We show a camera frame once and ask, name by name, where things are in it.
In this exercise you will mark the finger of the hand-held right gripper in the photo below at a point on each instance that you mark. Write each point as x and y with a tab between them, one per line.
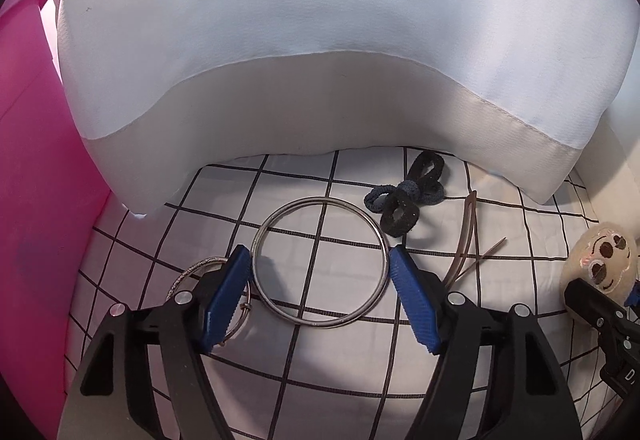
592	305
633	299

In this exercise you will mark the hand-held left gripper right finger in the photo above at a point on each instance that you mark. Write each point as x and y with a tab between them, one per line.
412	300

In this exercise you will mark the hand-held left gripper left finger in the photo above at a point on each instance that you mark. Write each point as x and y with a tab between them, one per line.
225	300

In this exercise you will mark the beige sloth plush clip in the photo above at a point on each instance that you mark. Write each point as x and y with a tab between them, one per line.
595	245

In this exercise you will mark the pink plastic bin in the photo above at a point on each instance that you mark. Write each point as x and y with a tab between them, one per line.
35	195

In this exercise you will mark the brown hair clip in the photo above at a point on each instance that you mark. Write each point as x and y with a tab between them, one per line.
462	240
482	256

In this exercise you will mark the white black-grid cloth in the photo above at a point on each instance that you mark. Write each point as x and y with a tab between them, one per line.
325	370

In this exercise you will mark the white pillow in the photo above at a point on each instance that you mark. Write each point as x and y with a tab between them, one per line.
300	44

